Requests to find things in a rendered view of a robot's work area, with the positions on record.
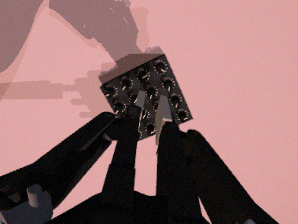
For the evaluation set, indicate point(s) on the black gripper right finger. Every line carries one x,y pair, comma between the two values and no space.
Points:
223,197

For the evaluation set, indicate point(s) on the black knob box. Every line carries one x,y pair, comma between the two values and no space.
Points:
154,84

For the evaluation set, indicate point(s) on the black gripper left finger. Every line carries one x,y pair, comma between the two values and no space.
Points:
28,193

